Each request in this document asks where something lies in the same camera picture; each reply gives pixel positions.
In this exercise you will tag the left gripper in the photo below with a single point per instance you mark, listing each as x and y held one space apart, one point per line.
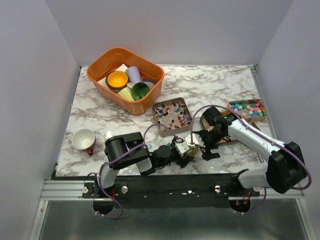
180 162

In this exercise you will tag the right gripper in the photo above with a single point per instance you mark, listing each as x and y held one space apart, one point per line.
207 155

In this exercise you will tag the gold jar lid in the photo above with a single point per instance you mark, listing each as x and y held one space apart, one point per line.
192 151

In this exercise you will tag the gold tin of translucent candies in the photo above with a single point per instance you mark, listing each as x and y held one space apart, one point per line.
206 126

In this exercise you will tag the tin of lollipops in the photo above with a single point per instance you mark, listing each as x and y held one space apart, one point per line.
174 114

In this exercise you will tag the gold tin of pastel candies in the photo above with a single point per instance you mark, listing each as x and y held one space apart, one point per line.
252 110

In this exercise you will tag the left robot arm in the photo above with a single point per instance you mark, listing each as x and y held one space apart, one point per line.
130 149

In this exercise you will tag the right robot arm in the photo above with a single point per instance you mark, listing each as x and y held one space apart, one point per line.
285 163

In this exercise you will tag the green bowl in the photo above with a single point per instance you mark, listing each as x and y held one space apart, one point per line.
139 90

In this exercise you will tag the floral patterned cup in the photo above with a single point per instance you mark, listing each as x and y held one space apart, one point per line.
149 83

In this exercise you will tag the pale yellow cup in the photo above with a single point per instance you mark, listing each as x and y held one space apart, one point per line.
126 93

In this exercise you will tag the lavender cup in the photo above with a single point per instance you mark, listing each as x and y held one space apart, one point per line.
133 74

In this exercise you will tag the orange-lined dark bowl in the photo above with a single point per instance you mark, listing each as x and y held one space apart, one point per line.
117 80

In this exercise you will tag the orange plastic bin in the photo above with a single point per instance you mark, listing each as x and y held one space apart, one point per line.
113 59

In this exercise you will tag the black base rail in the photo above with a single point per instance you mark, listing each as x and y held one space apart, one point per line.
178 191

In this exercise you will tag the white teacup red handle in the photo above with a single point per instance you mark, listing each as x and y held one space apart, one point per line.
84 140

